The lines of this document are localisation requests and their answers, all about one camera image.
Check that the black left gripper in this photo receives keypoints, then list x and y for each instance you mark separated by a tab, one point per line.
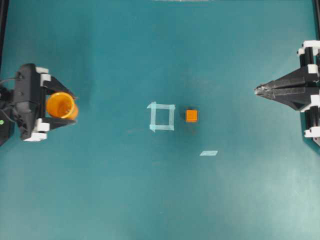
27	103

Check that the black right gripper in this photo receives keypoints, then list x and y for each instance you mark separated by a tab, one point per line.
300	89

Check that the black aluminium frame rail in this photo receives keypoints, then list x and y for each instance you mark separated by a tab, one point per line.
4	6

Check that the light tape strip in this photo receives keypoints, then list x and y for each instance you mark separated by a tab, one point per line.
208	153

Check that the orange plastic cup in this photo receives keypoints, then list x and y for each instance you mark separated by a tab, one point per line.
62	105

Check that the orange cube block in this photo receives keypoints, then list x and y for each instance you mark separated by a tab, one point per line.
191	115

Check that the light tape square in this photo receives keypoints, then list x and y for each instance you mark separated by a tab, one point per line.
162	117

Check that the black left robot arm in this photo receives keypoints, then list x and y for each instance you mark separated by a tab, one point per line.
7	122

